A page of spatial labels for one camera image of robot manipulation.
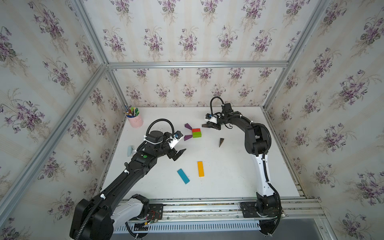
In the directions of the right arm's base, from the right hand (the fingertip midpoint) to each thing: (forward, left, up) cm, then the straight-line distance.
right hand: (211, 122), depth 108 cm
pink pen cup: (-5, +52, +6) cm, 53 cm away
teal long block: (-39, +18, -3) cm, 43 cm away
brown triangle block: (-16, -6, -1) cm, 17 cm away
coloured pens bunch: (+1, +57, +9) cm, 58 cm away
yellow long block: (-34, +8, -2) cm, 35 cm away
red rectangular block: (-7, +11, -1) cm, 13 cm away
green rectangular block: (-11, +11, -1) cm, 15 cm away
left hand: (-26, +20, +16) cm, 37 cm away
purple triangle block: (-3, +18, -1) cm, 18 cm away
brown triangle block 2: (-4, +4, +1) cm, 6 cm away
